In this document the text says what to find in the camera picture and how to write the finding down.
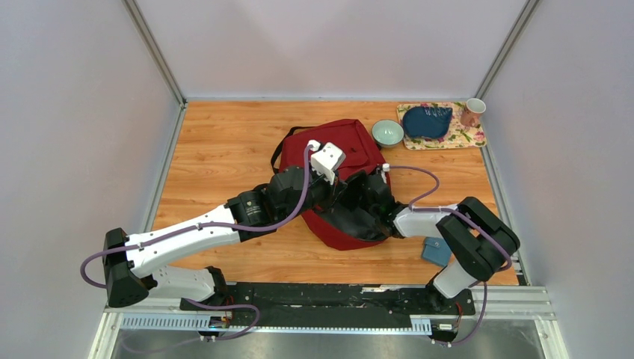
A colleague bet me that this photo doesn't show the red student backpack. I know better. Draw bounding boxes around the red student backpack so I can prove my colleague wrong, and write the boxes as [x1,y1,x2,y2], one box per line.
[271,119,392,251]

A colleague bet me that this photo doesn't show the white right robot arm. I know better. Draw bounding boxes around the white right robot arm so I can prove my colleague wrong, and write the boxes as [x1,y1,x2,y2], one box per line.
[342,171,520,313]

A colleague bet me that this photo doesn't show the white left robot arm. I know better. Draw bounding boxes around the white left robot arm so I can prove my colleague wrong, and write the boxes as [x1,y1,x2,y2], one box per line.
[100,167,345,310]

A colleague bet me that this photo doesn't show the pale blue ceramic bowl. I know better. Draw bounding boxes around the pale blue ceramic bowl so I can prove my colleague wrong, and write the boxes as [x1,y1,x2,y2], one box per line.
[371,120,404,148]

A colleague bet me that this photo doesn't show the dark blue pencil pouch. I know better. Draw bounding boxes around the dark blue pencil pouch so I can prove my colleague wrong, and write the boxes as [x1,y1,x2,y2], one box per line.
[401,106,453,139]

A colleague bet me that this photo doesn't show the teal blue wallet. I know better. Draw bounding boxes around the teal blue wallet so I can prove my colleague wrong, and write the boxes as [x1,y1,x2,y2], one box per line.
[421,237,452,268]

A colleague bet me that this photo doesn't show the pink mug white inside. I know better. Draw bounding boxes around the pink mug white inside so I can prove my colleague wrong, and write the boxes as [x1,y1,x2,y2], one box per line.
[460,98,487,127]

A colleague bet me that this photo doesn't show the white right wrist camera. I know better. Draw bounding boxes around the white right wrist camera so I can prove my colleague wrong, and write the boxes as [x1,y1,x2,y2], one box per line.
[379,163,390,186]

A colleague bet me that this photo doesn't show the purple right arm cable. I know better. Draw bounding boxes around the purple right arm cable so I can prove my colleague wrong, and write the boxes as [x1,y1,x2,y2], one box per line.
[381,163,514,346]

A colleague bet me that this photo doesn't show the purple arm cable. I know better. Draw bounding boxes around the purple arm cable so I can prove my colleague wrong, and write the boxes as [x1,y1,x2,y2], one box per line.
[381,163,514,346]
[80,141,316,343]

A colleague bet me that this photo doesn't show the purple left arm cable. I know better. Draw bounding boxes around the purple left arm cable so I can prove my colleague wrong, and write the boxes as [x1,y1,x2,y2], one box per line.
[80,141,316,343]

